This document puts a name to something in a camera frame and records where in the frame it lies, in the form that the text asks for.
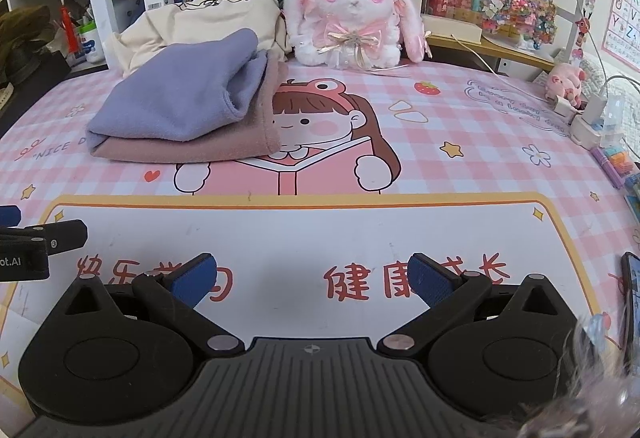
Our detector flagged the white pen cup green rim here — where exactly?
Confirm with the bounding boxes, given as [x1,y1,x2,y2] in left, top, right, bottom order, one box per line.
[75,21,106,64]

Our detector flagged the red tassel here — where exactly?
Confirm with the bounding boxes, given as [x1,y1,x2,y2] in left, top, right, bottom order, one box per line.
[59,0,81,54]

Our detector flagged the red cartoon wall sticker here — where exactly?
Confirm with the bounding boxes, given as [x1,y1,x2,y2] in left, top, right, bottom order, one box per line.
[565,0,598,69]

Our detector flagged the grey cable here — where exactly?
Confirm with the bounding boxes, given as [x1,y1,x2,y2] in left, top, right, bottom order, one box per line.
[597,76,640,100]

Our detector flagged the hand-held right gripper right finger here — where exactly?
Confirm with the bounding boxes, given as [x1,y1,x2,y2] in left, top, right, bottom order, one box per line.
[377,254,573,354]

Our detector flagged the white quilted cloth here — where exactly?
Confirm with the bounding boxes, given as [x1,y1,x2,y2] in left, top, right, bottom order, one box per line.
[580,53,640,119]

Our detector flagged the purple pens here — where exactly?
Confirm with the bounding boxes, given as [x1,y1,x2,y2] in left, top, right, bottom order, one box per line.
[590,145,626,189]

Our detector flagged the cream tote bag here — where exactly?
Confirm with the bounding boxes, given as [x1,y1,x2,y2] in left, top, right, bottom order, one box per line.
[111,0,291,79]

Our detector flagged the white flat book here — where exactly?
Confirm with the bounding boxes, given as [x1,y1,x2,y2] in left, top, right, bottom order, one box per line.
[422,13,483,44]

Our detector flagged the white pink plush bunny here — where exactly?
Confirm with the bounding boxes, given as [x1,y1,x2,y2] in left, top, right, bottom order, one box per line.
[282,0,432,69]

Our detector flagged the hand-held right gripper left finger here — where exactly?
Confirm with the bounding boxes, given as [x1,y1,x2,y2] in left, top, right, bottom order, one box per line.
[62,254,246,354]

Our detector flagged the pink pig toy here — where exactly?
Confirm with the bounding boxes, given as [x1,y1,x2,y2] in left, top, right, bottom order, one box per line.
[544,63,587,109]

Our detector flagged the purple and brown sweater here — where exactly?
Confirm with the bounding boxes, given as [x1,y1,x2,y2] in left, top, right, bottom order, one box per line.
[86,28,283,164]

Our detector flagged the olive cloth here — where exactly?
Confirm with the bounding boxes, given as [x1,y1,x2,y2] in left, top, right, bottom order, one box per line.
[0,6,56,86]

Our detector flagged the black smartphone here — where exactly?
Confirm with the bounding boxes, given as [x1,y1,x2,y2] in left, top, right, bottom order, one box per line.
[620,252,640,376]

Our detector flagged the thin white cable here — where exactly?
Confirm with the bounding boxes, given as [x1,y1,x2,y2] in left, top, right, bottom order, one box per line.
[452,34,556,105]

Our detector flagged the pink checked desk mat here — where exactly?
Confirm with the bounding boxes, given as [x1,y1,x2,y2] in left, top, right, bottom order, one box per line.
[0,53,640,419]

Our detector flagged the black case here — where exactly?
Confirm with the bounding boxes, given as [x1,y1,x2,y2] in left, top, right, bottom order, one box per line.
[0,53,73,119]

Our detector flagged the colourful bead ornament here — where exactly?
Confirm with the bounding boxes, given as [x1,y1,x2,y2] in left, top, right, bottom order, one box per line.
[482,0,558,52]

